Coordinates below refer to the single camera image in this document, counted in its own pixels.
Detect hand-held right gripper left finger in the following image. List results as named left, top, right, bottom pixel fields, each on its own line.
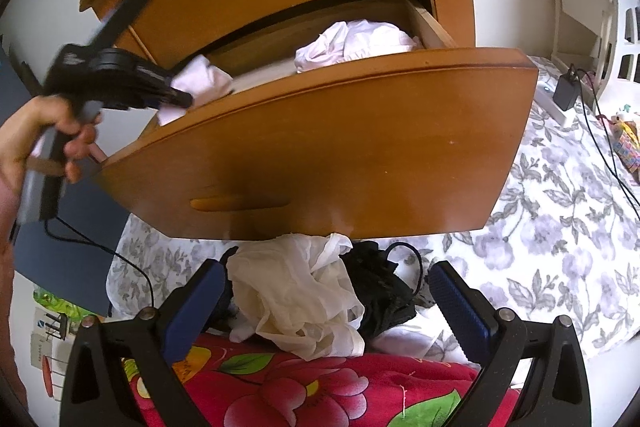
left=60, top=259, right=227, bottom=427

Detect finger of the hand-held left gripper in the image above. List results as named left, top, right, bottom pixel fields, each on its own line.
left=87, top=0, right=153, bottom=56
left=159, top=87, right=195, bottom=110

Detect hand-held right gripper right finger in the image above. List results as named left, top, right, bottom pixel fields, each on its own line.
left=429, top=260, right=593, bottom=427

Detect black underwear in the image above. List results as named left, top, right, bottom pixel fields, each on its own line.
left=342, top=241, right=423, bottom=343

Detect cream sheer underwear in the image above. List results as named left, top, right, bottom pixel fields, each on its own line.
left=226, top=233, right=368, bottom=363

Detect pale pink underwear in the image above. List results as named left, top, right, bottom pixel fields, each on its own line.
left=294, top=20, right=422, bottom=74

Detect person's left hand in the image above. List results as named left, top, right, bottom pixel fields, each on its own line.
left=0, top=96, right=104, bottom=208

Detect grey floral bed sheet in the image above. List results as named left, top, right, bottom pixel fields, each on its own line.
left=107, top=54, right=640, bottom=363

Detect red floral blanket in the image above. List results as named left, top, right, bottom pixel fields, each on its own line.
left=120, top=332, right=521, bottom=427

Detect green printed box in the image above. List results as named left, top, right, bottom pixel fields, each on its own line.
left=27, top=287, right=116, bottom=388

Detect dark blue wardrobe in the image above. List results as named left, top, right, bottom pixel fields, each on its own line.
left=0, top=34, right=126, bottom=318

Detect white power strip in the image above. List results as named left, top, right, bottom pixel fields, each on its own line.
left=537, top=79, right=576, bottom=128

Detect colourful tape rolls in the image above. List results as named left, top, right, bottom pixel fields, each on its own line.
left=612, top=122, right=640, bottom=172

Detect small white shelf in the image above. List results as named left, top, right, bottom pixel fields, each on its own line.
left=550, top=0, right=616, bottom=68

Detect white lattice rack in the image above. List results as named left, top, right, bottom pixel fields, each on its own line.
left=595, top=0, right=640, bottom=108

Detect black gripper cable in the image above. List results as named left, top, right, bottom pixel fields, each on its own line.
left=45, top=217, right=156, bottom=313

